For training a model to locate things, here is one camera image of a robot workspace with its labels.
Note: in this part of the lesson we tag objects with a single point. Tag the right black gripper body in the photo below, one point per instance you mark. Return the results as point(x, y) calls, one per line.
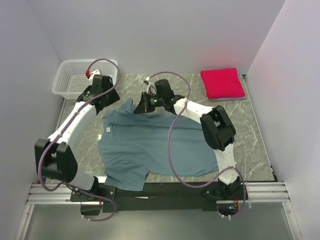
point(151, 102)

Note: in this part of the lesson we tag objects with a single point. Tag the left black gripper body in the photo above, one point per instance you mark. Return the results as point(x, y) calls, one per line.
point(112, 97)

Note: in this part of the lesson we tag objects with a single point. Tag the blue-grey t shirt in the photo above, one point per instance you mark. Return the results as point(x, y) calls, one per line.
point(134, 145)

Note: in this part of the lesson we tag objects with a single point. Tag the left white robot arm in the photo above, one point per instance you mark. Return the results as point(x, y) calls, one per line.
point(54, 156)

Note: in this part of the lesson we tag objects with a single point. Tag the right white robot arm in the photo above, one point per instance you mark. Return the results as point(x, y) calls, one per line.
point(218, 130)

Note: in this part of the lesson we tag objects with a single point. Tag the white perforated plastic basket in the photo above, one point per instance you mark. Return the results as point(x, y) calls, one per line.
point(70, 80)

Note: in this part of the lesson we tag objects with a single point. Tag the folded red t shirt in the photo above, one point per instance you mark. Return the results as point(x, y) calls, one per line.
point(222, 83)

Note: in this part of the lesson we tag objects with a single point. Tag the folded lavender t shirt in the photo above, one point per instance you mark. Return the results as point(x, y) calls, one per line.
point(228, 99)

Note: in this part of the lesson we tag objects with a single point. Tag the black base crossbar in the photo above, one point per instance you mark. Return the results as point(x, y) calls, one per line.
point(162, 196)

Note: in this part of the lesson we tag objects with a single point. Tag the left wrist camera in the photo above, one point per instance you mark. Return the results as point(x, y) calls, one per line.
point(90, 74)

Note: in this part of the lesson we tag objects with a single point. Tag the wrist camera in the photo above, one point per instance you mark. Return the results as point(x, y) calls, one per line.
point(150, 88)
point(90, 74)

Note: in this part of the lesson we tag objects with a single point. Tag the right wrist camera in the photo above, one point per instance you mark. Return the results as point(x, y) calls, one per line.
point(150, 88)

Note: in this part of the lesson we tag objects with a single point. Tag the aluminium frame rail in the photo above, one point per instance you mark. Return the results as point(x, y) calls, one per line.
point(257, 192)

